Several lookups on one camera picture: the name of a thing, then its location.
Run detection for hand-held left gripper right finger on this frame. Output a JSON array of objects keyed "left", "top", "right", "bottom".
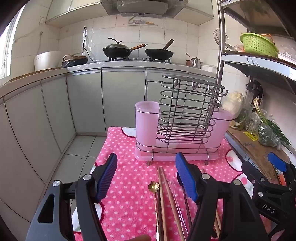
[{"left": 175, "top": 152, "right": 269, "bottom": 241}]

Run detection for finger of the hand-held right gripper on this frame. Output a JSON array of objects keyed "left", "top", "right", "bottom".
[
  {"left": 242, "top": 160, "right": 275, "bottom": 193},
  {"left": 268, "top": 152, "right": 296, "bottom": 186}
]

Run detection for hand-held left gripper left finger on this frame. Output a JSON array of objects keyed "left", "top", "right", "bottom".
[{"left": 26, "top": 153, "right": 118, "bottom": 241}]

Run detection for clear plastic spoon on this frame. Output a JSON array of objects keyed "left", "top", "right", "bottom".
[{"left": 166, "top": 179, "right": 192, "bottom": 233}]

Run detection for black spoon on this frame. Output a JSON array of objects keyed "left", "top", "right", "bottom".
[{"left": 182, "top": 189, "right": 193, "bottom": 229}]

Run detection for gold spoon flower handle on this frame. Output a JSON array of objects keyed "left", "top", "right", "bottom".
[{"left": 148, "top": 181, "right": 162, "bottom": 241}]

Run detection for wire utensil holder pink cups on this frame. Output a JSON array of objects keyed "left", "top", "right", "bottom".
[{"left": 135, "top": 75, "right": 234, "bottom": 166}]

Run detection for shiny foil packet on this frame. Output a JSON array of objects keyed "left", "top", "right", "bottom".
[{"left": 275, "top": 167, "right": 287, "bottom": 186}]

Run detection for cardboard box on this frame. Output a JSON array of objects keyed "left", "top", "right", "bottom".
[{"left": 228, "top": 128, "right": 290, "bottom": 183}]

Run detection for pink polka dot cloth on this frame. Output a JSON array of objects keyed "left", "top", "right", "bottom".
[{"left": 72, "top": 126, "right": 278, "bottom": 241}]

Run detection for plastic bag of greens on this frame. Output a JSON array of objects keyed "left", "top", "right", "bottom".
[{"left": 245, "top": 111, "right": 281, "bottom": 147}]

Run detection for green onions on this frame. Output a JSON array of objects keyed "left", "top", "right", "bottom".
[{"left": 253, "top": 98, "right": 292, "bottom": 149}]

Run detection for napa cabbage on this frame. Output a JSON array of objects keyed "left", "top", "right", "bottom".
[{"left": 221, "top": 91, "right": 244, "bottom": 120}]

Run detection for black blender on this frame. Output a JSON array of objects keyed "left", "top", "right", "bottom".
[{"left": 245, "top": 80, "right": 264, "bottom": 105}]

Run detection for grey lower kitchen cabinets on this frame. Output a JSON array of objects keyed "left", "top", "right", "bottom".
[{"left": 0, "top": 67, "right": 216, "bottom": 223}]

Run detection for white tray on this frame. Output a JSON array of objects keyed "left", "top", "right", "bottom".
[{"left": 276, "top": 51, "right": 296, "bottom": 65}]

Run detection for grey kitchen counter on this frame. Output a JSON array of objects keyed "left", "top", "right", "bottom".
[{"left": 0, "top": 61, "right": 216, "bottom": 93}]

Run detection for green plastic basket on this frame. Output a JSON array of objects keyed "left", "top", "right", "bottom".
[{"left": 240, "top": 32, "right": 278, "bottom": 57}]

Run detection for dark round electric cooker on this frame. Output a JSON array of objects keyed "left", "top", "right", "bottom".
[{"left": 61, "top": 55, "right": 88, "bottom": 68}]

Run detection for gas stove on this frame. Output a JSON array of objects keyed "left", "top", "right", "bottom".
[{"left": 106, "top": 57, "right": 171, "bottom": 63}]

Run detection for black frying pan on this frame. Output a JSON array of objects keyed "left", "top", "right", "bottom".
[{"left": 145, "top": 39, "right": 174, "bottom": 59}]

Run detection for black wok with lid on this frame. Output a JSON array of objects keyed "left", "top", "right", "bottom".
[{"left": 102, "top": 38, "right": 148, "bottom": 58}]

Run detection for white rice cooker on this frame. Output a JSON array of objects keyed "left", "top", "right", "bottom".
[{"left": 34, "top": 51, "right": 62, "bottom": 72}]

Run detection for steel shelf rack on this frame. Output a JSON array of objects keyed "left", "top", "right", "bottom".
[{"left": 216, "top": 0, "right": 296, "bottom": 163}]

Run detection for window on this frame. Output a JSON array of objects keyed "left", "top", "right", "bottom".
[{"left": 0, "top": 14, "right": 26, "bottom": 80}]

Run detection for upper kitchen cabinets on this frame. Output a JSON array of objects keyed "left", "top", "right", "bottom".
[{"left": 45, "top": 0, "right": 214, "bottom": 28}]

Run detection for range hood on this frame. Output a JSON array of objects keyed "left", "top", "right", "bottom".
[{"left": 100, "top": 0, "right": 185, "bottom": 18}]

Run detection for black power cord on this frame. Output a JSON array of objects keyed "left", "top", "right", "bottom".
[{"left": 82, "top": 26, "right": 95, "bottom": 63}]

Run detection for wire skimmer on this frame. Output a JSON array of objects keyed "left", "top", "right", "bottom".
[{"left": 213, "top": 28, "right": 234, "bottom": 49}]

